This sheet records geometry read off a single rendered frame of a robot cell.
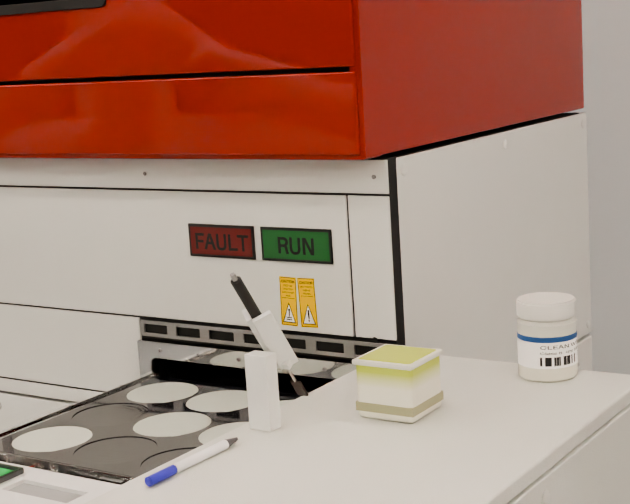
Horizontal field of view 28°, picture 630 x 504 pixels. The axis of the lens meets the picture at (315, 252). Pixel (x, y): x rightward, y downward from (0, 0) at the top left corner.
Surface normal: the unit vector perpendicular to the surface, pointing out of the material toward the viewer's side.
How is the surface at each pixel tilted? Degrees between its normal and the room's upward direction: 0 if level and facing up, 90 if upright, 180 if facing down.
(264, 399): 90
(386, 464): 0
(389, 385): 90
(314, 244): 90
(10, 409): 90
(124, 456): 0
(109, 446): 0
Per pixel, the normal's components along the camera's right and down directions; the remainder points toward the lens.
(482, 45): 0.83, 0.04
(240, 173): -0.55, 0.18
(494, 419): -0.07, -0.98
